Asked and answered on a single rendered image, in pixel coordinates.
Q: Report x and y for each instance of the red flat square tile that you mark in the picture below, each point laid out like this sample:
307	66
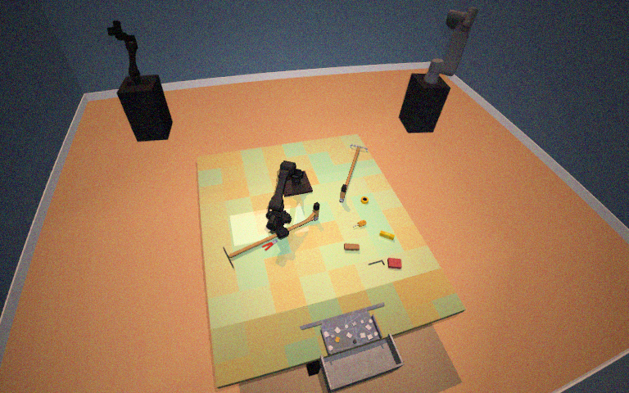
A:
394	263

